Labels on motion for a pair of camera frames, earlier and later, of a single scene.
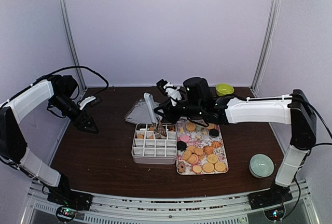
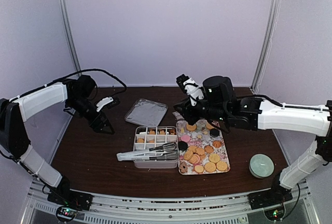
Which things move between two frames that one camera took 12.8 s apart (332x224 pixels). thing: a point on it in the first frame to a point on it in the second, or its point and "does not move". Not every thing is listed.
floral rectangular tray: x=200 y=149 does not move
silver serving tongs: x=157 y=123 to x=164 y=152
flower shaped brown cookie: x=181 y=167 does not move
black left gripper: x=88 y=119 to x=96 y=127
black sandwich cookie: x=181 y=145 does not move
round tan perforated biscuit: x=191 y=127 does not move
